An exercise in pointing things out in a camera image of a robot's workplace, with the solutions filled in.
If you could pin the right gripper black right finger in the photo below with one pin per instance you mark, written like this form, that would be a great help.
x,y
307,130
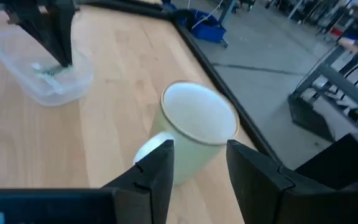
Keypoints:
x,y
253,183

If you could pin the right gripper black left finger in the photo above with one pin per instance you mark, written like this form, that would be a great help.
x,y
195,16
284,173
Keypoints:
x,y
154,183

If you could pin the blue plastic bin cart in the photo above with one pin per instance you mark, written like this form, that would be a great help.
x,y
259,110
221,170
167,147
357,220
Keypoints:
x,y
208,26

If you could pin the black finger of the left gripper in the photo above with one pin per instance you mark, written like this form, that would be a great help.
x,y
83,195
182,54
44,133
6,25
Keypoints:
x,y
63,28
39,34

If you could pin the grey metal cart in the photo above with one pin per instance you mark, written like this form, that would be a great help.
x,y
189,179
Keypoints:
x,y
337,93

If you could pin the cream ceramic mug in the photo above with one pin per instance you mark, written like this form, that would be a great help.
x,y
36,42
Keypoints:
x,y
194,124

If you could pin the white green sweetener packet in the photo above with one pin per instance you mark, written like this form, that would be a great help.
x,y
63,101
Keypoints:
x,y
47,81
53,71

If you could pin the clear plastic container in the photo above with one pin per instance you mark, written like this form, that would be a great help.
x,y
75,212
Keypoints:
x,y
20,71

